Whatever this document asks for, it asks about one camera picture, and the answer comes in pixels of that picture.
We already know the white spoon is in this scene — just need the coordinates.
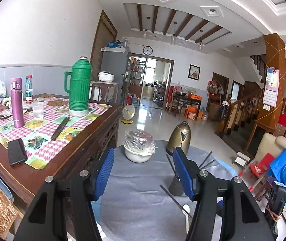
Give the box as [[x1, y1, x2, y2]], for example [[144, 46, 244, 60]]
[[182, 204, 190, 233]]

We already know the red plastic child chair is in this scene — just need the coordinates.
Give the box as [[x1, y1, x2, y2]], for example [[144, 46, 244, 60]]
[[238, 153, 275, 192]]

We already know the beige armchair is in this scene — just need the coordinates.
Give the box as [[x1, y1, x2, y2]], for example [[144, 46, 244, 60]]
[[254, 133, 286, 162]]

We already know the blue table cloth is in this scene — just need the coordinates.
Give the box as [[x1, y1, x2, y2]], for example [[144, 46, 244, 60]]
[[91, 199, 101, 225]]

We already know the dark grey utensil holder cup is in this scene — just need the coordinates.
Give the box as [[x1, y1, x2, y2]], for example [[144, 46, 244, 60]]
[[168, 176, 184, 196]]

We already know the black smartphone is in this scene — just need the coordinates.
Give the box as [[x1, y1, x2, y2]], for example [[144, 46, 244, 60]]
[[8, 138, 28, 166]]

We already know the dark wooden sideboard table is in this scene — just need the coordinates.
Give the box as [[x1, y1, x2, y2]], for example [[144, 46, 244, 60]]
[[0, 100, 121, 204]]

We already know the short dark chopstick on table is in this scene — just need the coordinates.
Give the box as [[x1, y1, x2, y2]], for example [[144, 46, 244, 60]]
[[160, 184, 192, 219]]

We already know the wooden stair railing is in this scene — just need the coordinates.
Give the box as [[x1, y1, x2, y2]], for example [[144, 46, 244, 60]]
[[215, 89, 286, 136]]

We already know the pink checkered table mat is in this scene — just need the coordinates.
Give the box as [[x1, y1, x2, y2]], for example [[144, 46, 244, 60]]
[[0, 97, 111, 170]]

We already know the grey table cloth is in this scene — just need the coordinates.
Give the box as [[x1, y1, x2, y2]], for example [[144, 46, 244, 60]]
[[99, 140, 234, 241]]

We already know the dark chopsticks pair on sideboard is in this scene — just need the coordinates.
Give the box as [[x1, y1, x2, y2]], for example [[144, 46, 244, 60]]
[[51, 116, 70, 141]]

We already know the bronze electric kettle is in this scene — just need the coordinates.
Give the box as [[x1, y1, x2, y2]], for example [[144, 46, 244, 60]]
[[166, 121, 191, 156]]

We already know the white ceramic bowl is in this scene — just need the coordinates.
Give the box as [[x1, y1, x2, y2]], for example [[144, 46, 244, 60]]
[[123, 143, 153, 163]]

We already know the clear plastic cup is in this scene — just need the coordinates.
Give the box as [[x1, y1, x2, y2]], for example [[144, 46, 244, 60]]
[[32, 101, 44, 120]]

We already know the dark dining table far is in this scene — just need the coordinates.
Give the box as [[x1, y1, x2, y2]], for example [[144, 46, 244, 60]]
[[172, 93, 202, 118]]

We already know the plastic water bottle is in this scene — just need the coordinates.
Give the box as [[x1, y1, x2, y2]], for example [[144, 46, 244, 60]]
[[25, 75, 33, 103]]

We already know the purple thermos bottle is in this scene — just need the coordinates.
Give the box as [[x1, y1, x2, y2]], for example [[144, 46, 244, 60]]
[[10, 77, 24, 128]]

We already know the small round fan heater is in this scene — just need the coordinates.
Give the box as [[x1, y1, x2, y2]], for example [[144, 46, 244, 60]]
[[122, 104, 135, 124]]

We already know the green thermos jug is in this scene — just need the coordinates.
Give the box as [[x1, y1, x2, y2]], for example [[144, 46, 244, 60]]
[[64, 56, 92, 116]]

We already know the framed flower picture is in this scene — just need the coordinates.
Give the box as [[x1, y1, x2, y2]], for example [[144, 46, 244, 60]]
[[188, 64, 200, 81]]

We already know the white rice cooker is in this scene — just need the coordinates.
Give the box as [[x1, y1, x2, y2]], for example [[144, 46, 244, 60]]
[[98, 72, 114, 82]]

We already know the grey refrigerator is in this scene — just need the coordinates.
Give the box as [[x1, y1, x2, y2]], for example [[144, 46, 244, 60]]
[[100, 47, 131, 106]]

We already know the wall calendar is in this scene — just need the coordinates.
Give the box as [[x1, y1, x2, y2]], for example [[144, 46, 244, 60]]
[[263, 67, 279, 107]]

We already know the round wall clock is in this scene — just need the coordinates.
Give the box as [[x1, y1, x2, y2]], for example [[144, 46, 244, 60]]
[[142, 46, 153, 55]]

